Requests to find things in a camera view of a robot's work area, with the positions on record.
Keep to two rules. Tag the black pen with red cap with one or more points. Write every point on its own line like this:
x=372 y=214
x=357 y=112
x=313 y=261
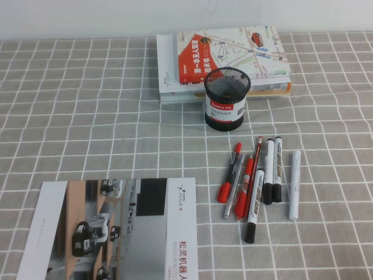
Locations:
x=224 y=192

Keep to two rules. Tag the black mesh pen holder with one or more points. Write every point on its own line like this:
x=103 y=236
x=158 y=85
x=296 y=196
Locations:
x=224 y=116

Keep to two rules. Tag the grey checked tablecloth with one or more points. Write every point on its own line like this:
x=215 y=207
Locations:
x=87 y=116

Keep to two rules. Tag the tan edged book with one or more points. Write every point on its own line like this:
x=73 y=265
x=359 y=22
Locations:
x=271 y=91

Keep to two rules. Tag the white marker with black cap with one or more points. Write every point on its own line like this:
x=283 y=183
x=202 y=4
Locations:
x=268 y=192
x=277 y=192

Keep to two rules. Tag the whiteboard marker with white body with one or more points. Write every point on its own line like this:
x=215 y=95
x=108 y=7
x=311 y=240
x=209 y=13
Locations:
x=255 y=204

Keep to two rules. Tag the pale grey book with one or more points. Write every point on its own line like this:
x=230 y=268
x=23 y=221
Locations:
x=180 y=98

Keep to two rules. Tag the red pencil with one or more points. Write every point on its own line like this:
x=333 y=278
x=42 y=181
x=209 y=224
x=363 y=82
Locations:
x=256 y=157

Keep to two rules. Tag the AgileX photo brochure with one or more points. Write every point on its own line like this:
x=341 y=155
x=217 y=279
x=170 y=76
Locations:
x=145 y=233

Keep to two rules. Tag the white pen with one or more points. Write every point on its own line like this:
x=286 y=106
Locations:
x=294 y=189

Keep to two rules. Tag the silver pen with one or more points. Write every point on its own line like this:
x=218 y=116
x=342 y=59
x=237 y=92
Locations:
x=230 y=204

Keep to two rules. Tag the map cover book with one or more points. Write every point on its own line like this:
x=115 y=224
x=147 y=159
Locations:
x=233 y=49

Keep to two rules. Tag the red gel pen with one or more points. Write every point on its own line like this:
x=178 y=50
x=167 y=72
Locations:
x=241 y=201

